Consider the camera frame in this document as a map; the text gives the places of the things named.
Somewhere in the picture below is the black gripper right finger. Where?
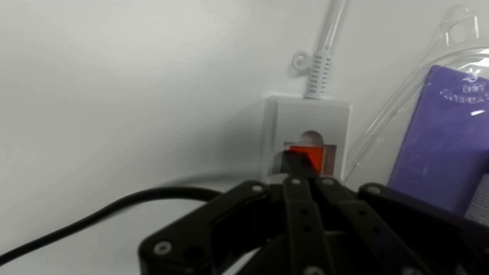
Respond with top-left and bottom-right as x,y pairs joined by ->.
299,152 -> 489,275

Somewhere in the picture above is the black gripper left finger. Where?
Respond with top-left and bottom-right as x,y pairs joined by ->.
135,150 -> 333,275

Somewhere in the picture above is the white power strip orange switch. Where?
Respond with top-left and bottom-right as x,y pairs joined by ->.
259,94 -> 352,188

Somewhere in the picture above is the grey white cylinder battery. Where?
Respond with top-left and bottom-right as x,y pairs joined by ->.
462,172 -> 489,230

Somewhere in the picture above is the purple mat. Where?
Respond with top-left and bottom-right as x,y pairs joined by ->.
385,65 -> 489,219

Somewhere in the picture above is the clear plastic clamshell package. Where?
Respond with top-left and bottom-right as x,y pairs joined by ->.
342,4 -> 489,181

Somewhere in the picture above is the black power cable with plug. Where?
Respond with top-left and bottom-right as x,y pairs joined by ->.
0,185 -> 224,268

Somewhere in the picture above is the white power strip cable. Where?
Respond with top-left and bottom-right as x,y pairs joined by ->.
288,0 -> 351,101

